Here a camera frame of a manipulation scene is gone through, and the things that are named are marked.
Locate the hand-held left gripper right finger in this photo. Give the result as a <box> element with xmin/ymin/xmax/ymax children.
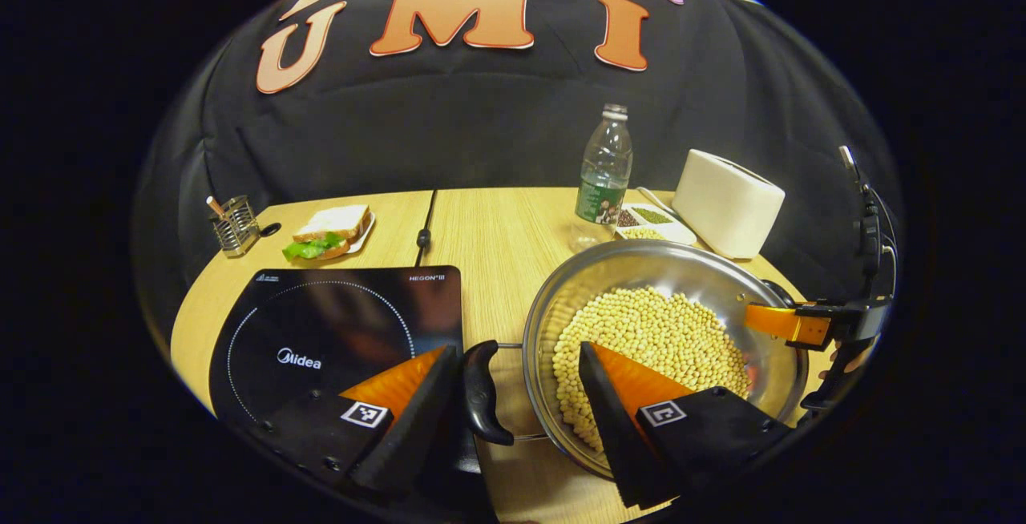
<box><xmin>577</xmin><ymin>340</ymin><xmax>794</xmax><ymax>509</ymax></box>

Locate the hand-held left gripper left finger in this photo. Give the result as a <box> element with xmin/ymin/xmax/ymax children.
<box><xmin>248</xmin><ymin>345</ymin><xmax>460</xmax><ymax>501</ymax></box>

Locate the black induction cooktop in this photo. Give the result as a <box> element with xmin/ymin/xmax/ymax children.
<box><xmin>208</xmin><ymin>265</ymin><xmax>482</xmax><ymax>461</ymax></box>

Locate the steel pot with black handles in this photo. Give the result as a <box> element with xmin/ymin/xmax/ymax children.
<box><xmin>461</xmin><ymin>240</ymin><xmax>810</xmax><ymax>481</ymax></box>

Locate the pile of yellow soybeans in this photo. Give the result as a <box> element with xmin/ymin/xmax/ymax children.
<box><xmin>551</xmin><ymin>286</ymin><xmax>753</xmax><ymax>453</ymax></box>

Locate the white toaster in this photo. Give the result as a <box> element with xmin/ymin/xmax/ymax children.
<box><xmin>672</xmin><ymin>149</ymin><xmax>786</xmax><ymax>260</ymax></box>

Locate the white divided bean dish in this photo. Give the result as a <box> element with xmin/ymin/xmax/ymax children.
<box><xmin>613</xmin><ymin>202</ymin><xmax>698</xmax><ymax>246</ymax></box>

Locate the white spoon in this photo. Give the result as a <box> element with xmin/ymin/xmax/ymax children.
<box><xmin>637</xmin><ymin>186</ymin><xmax>682</xmax><ymax>217</ymax></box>

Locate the small white plate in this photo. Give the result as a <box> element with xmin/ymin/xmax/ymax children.
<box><xmin>341</xmin><ymin>210</ymin><xmax>377</xmax><ymax>256</ymax></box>

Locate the sandwich with lettuce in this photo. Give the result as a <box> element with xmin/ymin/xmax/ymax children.
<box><xmin>282</xmin><ymin>204</ymin><xmax>374</xmax><ymax>262</ymax></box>

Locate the clear plastic water bottle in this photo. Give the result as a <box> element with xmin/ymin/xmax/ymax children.
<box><xmin>571</xmin><ymin>103</ymin><xmax>634</xmax><ymax>251</ymax></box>

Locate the black backdrop cloth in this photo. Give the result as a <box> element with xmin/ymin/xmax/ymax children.
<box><xmin>132</xmin><ymin>0</ymin><xmax>903</xmax><ymax>333</ymax></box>

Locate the black power cable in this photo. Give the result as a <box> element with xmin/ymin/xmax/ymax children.
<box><xmin>414</xmin><ymin>190</ymin><xmax>438</xmax><ymax>267</ymax></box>

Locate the metal wire holder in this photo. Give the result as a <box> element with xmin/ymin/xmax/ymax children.
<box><xmin>207</xmin><ymin>195</ymin><xmax>262</xmax><ymax>259</ymax></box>

